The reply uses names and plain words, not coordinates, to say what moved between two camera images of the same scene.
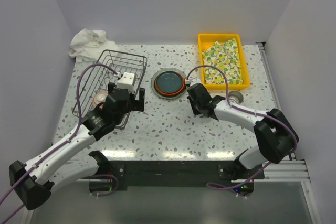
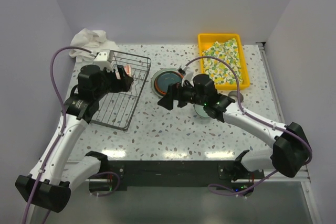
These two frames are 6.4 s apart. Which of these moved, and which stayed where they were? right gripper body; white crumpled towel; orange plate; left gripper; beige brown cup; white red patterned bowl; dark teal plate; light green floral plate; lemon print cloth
Moved: white red patterned bowl; right gripper body; left gripper
Stayed: beige brown cup; dark teal plate; lemon print cloth; white crumpled towel; light green floral plate; orange plate
